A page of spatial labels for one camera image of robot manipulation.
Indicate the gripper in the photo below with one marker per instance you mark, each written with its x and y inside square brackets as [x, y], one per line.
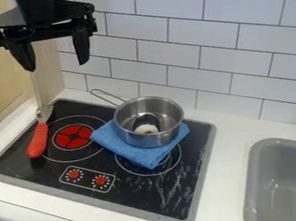
[42, 20]

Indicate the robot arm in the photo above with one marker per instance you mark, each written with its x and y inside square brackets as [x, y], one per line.
[35, 4]

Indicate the red fork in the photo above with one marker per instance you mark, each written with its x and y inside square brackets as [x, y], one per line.
[39, 131]

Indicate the toy stove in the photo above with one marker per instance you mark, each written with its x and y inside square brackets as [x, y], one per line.
[117, 166]

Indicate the black and white toy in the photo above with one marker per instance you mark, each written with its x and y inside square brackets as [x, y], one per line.
[146, 124]

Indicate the silver pot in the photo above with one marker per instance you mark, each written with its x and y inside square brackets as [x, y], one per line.
[150, 122]

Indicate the blue cloth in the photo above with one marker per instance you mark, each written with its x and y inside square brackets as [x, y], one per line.
[137, 147]

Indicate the toy sink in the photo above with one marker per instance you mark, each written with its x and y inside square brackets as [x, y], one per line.
[289, 183]

